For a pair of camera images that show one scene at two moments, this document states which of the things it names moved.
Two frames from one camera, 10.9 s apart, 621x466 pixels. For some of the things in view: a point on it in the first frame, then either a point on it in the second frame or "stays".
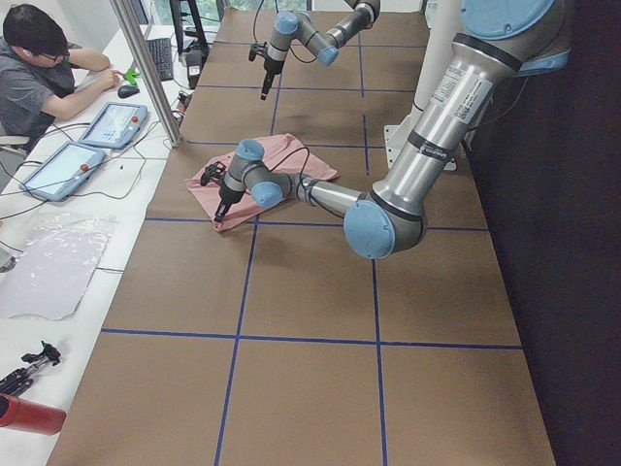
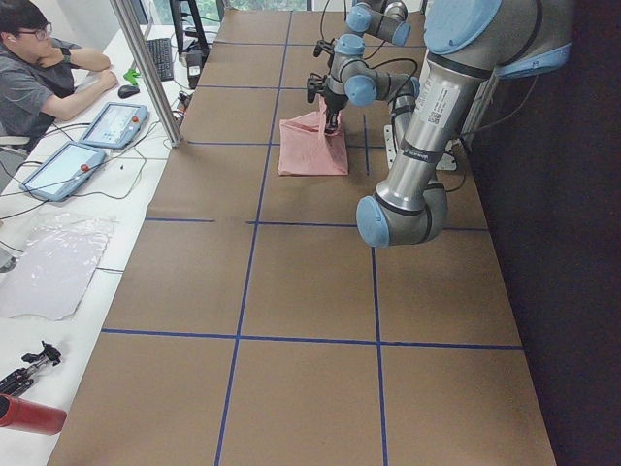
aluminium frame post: x=127 y=21 stays
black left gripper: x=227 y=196 → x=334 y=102
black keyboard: x=160 y=50 stays
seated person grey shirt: x=40 y=73 stays
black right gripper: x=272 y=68 → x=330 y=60
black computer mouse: x=127 y=90 stays
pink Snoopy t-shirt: x=284 y=153 → x=305 y=149
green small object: x=131 y=75 stays
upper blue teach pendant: x=114 y=125 stays
